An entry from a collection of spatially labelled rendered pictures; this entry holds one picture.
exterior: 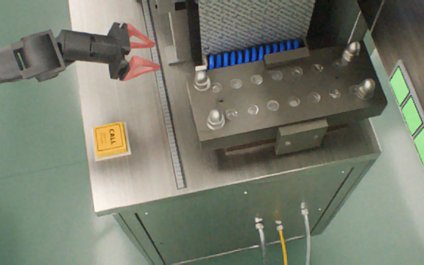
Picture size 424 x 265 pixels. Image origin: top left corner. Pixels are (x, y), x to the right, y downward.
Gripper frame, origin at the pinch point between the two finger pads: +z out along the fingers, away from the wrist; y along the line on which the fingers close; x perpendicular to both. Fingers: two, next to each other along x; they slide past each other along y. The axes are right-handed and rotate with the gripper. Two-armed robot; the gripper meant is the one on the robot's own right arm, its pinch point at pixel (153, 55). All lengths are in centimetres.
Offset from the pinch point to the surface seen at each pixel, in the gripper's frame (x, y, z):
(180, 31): 0.4, -7.7, 8.1
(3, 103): -126, -64, -6
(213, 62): 4.0, 2.8, 12.1
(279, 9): 20.7, 0.8, 18.6
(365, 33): 6, -13, 65
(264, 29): 14.3, 0.7, 19.4
